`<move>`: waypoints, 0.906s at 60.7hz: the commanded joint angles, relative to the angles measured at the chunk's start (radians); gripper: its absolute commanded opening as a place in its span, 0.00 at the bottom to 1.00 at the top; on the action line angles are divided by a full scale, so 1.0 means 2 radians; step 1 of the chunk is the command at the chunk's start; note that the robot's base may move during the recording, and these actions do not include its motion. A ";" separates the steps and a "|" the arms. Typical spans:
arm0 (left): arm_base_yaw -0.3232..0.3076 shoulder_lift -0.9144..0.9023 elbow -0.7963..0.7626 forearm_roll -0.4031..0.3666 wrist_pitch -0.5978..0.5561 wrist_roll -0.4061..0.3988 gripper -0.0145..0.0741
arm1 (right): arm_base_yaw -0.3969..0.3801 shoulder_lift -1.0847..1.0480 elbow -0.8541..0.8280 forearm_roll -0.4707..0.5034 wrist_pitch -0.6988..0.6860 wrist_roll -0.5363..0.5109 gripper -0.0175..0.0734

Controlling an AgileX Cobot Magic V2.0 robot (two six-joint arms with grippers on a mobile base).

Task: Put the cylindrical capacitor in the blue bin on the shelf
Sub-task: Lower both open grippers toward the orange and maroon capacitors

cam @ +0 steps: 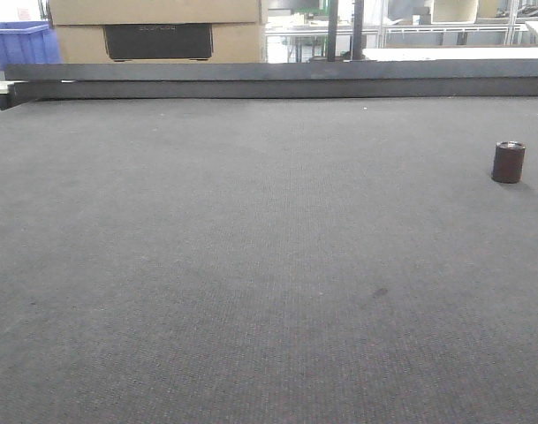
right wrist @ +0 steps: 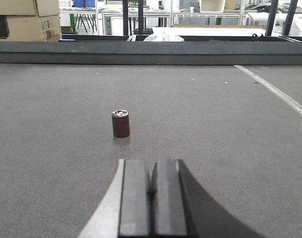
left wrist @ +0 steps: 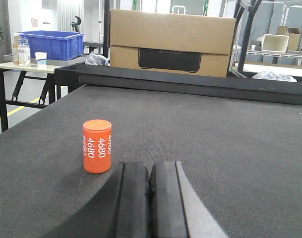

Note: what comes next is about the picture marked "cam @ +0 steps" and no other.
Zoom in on dark brown cylindrical capacitor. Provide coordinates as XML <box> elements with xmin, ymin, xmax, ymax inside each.
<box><xmin>491</xmin><ymin>141</ymin><xmax>527</xmax><ymax>184</ymax></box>

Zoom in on white table top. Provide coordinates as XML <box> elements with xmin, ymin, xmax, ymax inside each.
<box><xmin>362</xmin><ymin>46</ymin><xmax>538</xmax><ymax>62</ymax></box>

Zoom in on lower cardboard box black print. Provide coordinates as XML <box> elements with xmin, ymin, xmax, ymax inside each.
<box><xmin>55</xmin><ymin>23</ymin><xmax>266</xmax><ymax>64</ymax></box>

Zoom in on upper cardboard box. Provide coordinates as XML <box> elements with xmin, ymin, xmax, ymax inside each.
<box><xmin>48</xmin><ymin>0</ymin><xmax>268</xmax><ymax>26</ymax></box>

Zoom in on blue plastic crate background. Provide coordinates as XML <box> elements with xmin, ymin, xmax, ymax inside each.
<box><xmin>0</xmin><ymin>20</ymin><xmax>62</xmax><ymax>70</ymax></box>

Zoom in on black vertical post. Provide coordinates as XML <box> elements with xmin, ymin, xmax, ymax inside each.
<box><xmin>326</xmin><ymin>0</ymin><xmax>338</xmax><ymax>62</ymax></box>

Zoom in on black tray rail frame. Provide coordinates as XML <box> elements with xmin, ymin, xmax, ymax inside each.
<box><xmin>2</xmin><ymin>59</ymin><xmax>538</xmax><ymax>109</ymax></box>

